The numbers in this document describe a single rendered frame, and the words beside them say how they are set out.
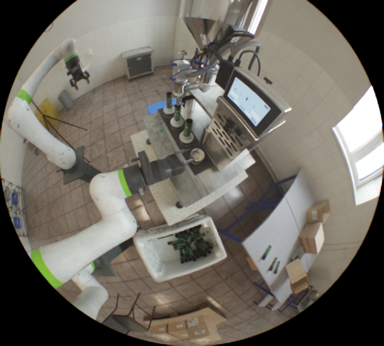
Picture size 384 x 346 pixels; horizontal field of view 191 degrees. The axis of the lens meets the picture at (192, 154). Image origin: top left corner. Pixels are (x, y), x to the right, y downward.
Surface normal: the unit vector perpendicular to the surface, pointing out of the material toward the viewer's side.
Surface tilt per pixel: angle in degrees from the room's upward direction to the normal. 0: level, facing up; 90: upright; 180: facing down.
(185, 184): 0
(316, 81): 90
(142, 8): 90
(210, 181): 0
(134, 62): 90
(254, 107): 90
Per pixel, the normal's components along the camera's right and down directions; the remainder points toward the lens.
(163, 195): 0.14, -0.43
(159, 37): 0.49, 0.81
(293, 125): -0.86, 0.40
